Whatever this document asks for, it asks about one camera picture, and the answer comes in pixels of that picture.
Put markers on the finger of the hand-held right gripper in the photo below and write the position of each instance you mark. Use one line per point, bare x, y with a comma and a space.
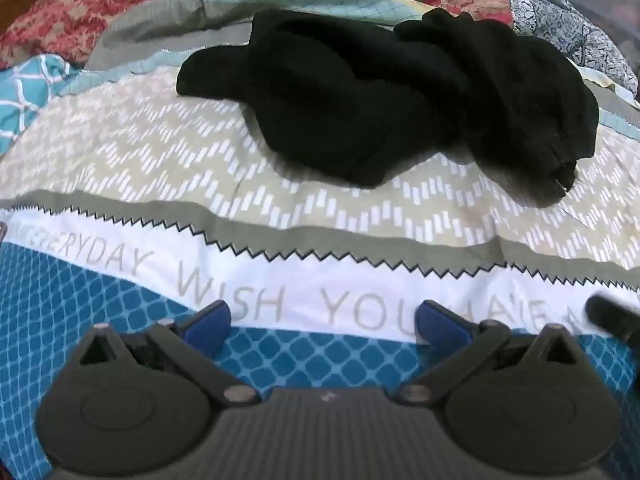
612, 317

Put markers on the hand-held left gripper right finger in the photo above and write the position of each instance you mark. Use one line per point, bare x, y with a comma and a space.
442, 327

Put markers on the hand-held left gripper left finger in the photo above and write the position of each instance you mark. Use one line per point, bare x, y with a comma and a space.
210, 322

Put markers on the black pants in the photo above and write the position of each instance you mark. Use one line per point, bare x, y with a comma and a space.
380, 95

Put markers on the patterned teal beige bed cover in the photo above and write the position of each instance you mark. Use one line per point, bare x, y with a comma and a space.
150, 160

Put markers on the teal white lattice pillow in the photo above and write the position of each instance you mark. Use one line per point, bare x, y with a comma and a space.
27, 95

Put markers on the red floral patchwork blanket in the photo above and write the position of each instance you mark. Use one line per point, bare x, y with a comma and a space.
90, 5

